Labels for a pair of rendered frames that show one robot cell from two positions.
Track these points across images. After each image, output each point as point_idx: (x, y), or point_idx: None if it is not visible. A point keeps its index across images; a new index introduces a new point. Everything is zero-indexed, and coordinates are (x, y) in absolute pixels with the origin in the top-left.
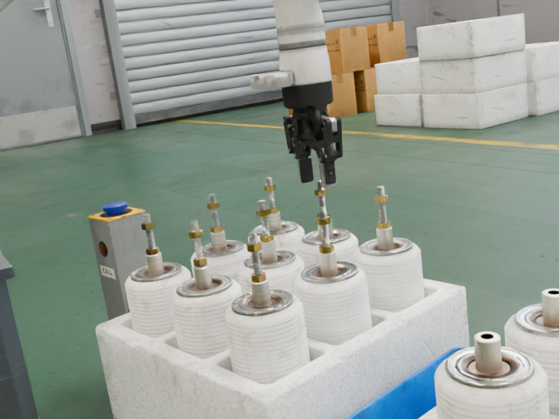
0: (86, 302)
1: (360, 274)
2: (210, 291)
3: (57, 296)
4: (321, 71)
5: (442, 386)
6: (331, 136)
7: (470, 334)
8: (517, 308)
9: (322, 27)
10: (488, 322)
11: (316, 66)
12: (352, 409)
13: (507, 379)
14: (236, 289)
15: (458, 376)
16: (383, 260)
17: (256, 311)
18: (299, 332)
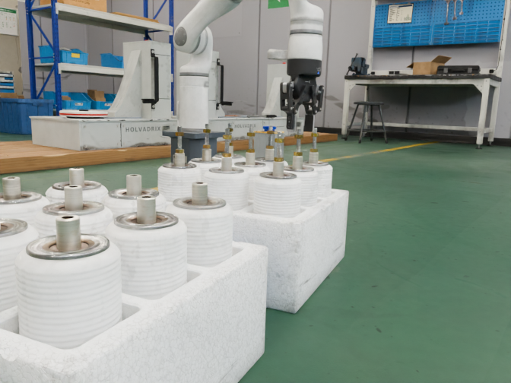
0: (350, 207)
1: (225, 175)
2: (197, 160)
3: (351, 201)
4: (297, 50)
5: None
6: (282, 94)
7: (404, 309)
8: (487, 328)
9: (306, 20)
10: (436, 316)
11: (294, 46)
12: None
13: (58, 186)
14: (206, 165)
15: (66, 182)
16: (255, 178)
17: (166, 165)
18: (172, 183)
